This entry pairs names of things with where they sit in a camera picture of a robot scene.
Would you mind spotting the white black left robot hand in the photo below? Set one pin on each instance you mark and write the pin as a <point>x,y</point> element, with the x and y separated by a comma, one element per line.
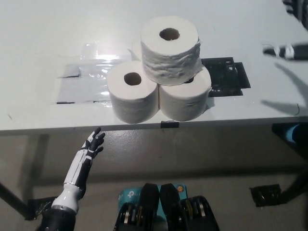
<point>80,166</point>

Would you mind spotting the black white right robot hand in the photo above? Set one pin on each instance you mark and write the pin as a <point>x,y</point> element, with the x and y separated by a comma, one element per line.
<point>296,51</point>

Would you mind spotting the crinkled white toilet paper roll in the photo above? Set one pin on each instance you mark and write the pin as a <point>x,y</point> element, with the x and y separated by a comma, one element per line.
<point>168,62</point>

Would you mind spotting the smooth white toilet paper roll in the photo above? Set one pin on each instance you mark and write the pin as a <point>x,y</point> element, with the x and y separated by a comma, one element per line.
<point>132,103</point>
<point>137,51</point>
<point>183,103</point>

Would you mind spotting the teal tp-link box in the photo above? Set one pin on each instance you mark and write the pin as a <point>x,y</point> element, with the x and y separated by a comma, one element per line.
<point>130,195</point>

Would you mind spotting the black tape patch on table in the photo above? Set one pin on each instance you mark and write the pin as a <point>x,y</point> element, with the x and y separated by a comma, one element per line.
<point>228,79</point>

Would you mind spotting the clear glossy plastic sheet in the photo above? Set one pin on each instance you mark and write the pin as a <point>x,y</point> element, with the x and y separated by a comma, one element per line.
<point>84,86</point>

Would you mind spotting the blue round cap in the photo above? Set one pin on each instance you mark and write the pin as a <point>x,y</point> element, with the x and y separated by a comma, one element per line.
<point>292,136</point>

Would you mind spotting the small black tape strip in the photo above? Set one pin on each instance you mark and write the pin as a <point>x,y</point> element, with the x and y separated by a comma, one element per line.
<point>169,124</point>

